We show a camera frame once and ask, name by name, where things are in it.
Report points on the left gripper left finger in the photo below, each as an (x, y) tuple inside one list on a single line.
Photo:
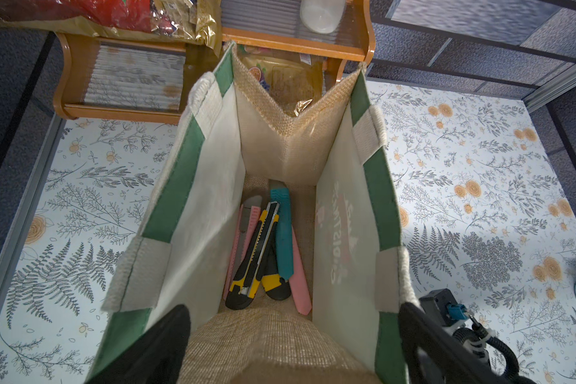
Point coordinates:
[(155, 357)]

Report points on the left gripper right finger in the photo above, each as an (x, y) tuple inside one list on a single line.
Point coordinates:
[(432, 356)]

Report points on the black yellow utility knife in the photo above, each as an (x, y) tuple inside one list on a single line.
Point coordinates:
[(248, 277)]

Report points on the teal utility knife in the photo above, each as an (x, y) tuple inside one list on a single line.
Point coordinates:
[(280, 193)]

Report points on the burlap green Christmas tote bag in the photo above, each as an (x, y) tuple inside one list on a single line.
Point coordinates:
[(233, 138)]

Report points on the black yellow knife in bag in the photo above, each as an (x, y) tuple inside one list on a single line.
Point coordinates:
[(275, 287)]

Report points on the wooden two-tier shelf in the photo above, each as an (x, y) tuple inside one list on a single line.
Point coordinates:
[(149, 82)]

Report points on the gold candy bag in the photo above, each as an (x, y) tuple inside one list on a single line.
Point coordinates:
[(293, 80)]

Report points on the red gold snack bag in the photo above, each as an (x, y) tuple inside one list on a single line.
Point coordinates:
[(185, 21)]

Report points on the small pink capped bottle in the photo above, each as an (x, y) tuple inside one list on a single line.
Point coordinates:
[(322, 16)]

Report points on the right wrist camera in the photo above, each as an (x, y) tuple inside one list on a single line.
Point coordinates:
[(441, 306)]

